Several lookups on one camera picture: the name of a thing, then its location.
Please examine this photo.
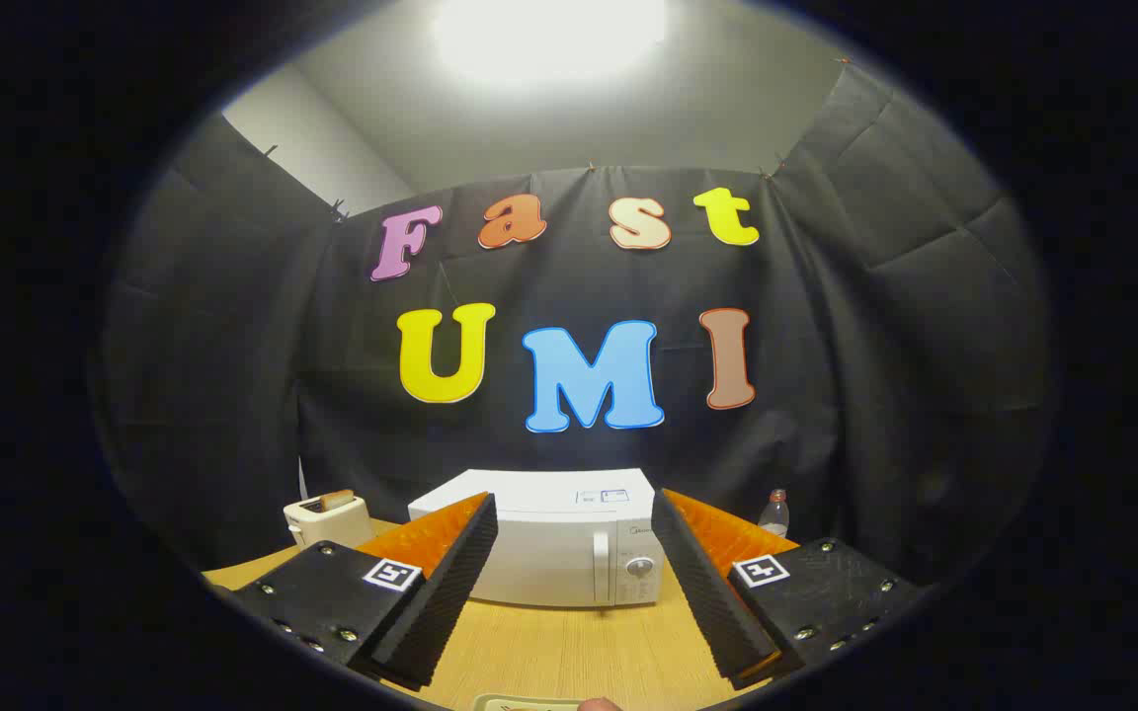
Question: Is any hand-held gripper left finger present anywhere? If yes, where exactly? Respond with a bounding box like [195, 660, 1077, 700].
[231, 492, 499, 692]

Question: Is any white speckled tray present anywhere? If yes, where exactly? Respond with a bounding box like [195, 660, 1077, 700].
[473, 694, 590, 711]

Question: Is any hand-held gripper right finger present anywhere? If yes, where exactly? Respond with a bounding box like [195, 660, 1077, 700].
[650, 488, 926, 690]

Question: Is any white microwave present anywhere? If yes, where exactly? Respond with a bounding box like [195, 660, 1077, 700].
[408, 468, 667, 609]

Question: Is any black backdrop cloth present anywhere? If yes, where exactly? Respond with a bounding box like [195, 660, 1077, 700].
[95, 59, 1059, 593]

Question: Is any white toaster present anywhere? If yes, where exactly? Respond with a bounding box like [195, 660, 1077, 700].
[283, 490, 374, 550]

